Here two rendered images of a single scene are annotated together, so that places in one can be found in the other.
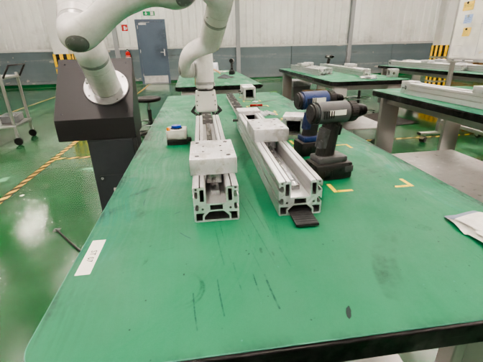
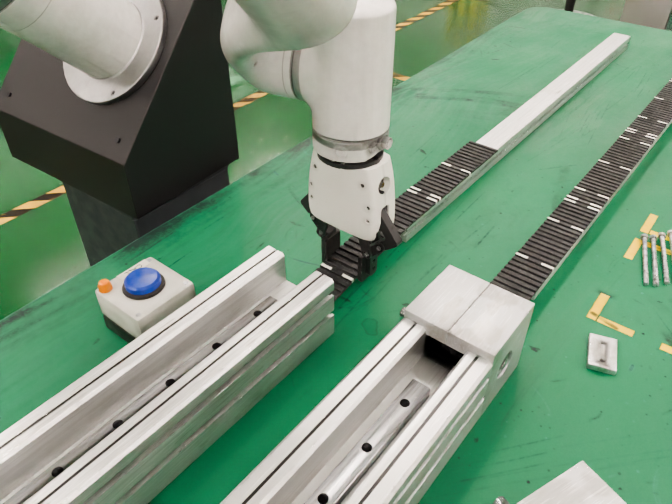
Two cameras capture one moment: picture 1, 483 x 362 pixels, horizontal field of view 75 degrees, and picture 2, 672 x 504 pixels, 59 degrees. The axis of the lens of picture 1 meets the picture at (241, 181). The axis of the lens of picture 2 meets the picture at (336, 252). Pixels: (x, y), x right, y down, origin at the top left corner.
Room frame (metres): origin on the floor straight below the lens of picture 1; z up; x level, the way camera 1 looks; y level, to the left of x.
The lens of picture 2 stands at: (1.08, -0.25, 1.30)
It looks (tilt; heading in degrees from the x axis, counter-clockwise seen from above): 39 degrees down; 45
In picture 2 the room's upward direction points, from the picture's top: straight up
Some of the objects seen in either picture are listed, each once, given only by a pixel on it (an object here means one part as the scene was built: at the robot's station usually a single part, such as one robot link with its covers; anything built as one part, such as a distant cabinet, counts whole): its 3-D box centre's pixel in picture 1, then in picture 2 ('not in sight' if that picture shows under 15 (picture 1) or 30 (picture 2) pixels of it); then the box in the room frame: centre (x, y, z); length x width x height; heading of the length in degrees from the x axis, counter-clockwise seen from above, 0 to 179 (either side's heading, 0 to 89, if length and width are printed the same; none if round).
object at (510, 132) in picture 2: not in sight; (536, 110); (2.09, 0.22, 0.79); 0.96 x 0.04 x 0.03; 6
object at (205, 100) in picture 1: (205, 99); (349, 184); (1.51, 0.16, 0.92); 0.10 x 0.07 x 0.11; 97
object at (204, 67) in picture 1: (203, 66); (347, 63); (1.51, 0.16, 1.06); 0.09 x 0.08 x 0.13; 113
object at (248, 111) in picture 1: (245, 119); (453, 333); (1.48, -0.03, 0.83); 0.12 x 0.09 x 0.10; 96
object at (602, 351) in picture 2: not in sight; (602, 353); (1.61, -0.14, 0.78); 0.05 x 0.03 x 0.01; 24
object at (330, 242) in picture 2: not in sight; (323, 234); (1.51, 0.20, 0.83); 0.03 x 0.03 x 0.07; 7
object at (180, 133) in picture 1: (179, 134); (153, 307); (1.29, 0.25, 0.81); 0.10 x 0.08 x 0.06; 96
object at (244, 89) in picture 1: (246, 93); not in sight; (2.43, -0.05, 0.83); 0.11 x 0.10 x 0.10; 100
